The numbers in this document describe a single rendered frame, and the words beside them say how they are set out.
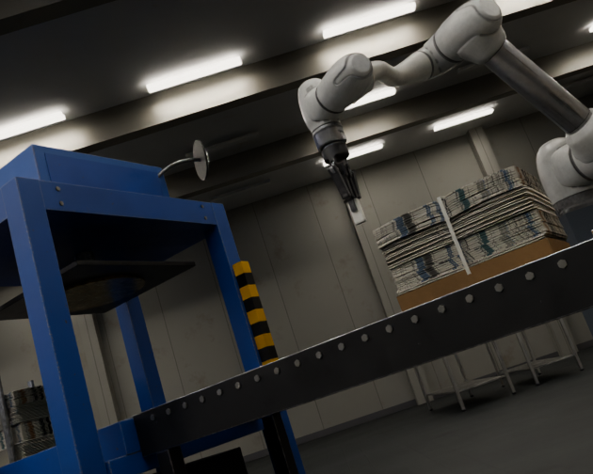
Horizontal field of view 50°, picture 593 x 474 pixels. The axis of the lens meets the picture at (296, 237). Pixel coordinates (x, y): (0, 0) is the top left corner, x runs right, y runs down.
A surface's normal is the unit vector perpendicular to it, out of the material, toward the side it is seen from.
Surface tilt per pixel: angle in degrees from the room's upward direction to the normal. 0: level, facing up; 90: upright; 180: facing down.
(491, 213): 90
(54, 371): 90
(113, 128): 90
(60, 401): 90
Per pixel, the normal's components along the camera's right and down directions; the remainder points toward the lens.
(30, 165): -0.55, -0.04
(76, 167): 0.78, -0.39
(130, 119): -0.04, -0.25
